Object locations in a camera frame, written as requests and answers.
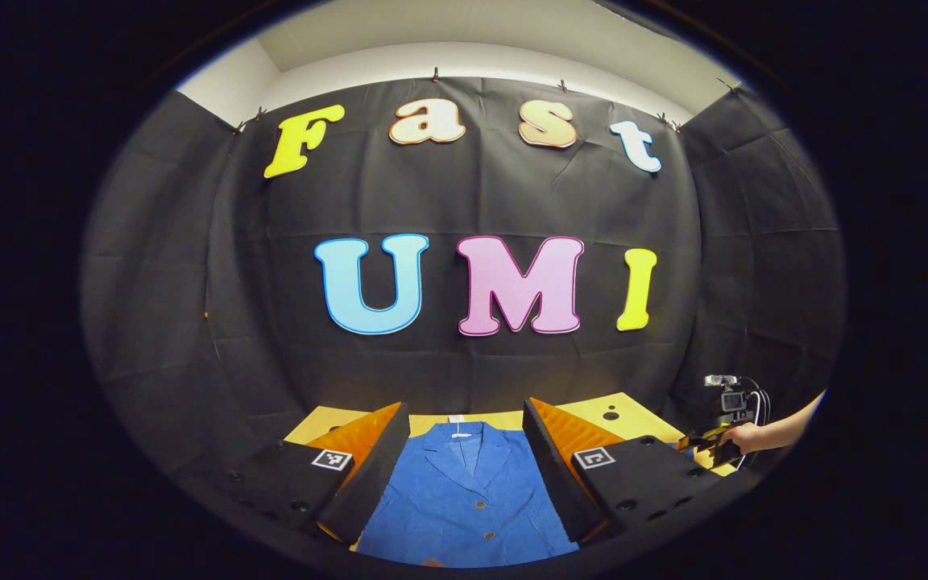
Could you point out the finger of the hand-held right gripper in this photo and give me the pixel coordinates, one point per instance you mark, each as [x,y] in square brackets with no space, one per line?
[698,441]

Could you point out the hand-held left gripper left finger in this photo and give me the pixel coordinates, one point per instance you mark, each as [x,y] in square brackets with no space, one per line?
[375,483]

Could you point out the black backdrop cloth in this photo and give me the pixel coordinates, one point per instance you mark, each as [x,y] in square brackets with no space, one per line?
[512,193]

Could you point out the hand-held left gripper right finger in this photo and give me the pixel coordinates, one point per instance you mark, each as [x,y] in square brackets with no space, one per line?
[557,483]

